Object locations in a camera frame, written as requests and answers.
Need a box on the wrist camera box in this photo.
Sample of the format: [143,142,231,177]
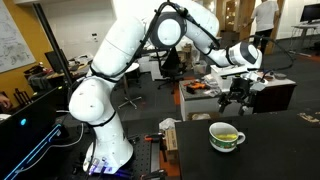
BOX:
[248,72,268,91]

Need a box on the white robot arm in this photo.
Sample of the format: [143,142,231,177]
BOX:
[69,0,264,175]

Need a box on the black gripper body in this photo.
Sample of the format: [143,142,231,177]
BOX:
[225,78,256,107]

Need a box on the standing person white shirt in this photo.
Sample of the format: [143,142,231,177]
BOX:
[251,0,279,53]

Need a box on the white green ceramic mug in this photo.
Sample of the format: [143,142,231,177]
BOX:
[209,122,246,152]

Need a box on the orange black clamp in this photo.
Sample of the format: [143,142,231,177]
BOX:
[144,133,164,142]

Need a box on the black office chair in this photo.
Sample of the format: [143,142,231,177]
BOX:
[157,47,186,93]

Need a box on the yellow highlighter marker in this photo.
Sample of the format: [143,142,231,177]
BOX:
[216,134,238,141]

